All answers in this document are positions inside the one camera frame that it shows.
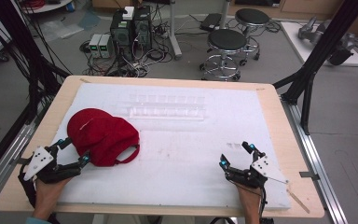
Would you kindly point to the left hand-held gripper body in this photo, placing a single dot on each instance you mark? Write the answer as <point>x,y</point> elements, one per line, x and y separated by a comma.
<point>40,160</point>

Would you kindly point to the grey tape strip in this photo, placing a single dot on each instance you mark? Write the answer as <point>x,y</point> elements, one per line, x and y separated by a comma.
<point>309,175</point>

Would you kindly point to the black round stool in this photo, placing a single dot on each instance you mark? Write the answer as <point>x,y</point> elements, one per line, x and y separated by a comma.
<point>227,42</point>
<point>252,17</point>

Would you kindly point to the white round table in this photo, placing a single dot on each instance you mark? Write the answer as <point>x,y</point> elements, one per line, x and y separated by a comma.
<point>46,4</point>

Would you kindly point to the white metal pole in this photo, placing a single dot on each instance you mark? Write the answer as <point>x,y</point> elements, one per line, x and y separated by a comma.
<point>174,31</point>

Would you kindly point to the aluminium rail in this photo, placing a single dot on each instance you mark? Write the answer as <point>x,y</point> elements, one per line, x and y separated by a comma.
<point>6,161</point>
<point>313,161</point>

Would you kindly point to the red cap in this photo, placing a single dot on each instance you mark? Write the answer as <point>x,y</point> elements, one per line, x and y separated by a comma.
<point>102,137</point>

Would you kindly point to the black computer tower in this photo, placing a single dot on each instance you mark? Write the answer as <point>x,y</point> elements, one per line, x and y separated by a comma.
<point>121,34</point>
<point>143,28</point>

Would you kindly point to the white board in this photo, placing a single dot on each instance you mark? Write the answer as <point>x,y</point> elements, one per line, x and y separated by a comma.
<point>304,46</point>

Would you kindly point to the person's left hand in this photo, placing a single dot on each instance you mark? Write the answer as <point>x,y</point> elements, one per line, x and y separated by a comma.
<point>48,194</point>

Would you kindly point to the black flat case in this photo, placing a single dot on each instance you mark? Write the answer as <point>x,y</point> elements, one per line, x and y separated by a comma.
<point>210,21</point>

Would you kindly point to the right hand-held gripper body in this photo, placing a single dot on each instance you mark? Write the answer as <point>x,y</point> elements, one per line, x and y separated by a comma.
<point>265,168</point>

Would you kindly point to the white foam mat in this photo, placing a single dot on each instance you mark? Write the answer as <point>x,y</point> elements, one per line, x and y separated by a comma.
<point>183,161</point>

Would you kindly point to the person's right hand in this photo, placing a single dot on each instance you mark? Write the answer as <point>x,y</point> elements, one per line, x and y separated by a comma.
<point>249,196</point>

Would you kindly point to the black metal frame stand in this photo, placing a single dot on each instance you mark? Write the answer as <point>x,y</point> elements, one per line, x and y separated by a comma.
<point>21,53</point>
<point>320,56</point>

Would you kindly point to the white power supply box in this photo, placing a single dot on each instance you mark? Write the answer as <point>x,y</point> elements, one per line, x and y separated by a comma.
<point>106,46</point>
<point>94,45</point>

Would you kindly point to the clear plastic sheet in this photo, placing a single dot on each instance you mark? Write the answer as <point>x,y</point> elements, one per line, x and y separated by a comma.
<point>60,29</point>

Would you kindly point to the thin wooden stick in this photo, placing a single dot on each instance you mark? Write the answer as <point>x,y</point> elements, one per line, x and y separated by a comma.
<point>298,201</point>

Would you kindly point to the clear acrylic rack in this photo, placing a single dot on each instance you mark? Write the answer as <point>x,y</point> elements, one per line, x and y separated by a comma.
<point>167,107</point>

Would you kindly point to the white adapter box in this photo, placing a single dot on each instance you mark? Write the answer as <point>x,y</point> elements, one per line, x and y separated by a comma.
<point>128,13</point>

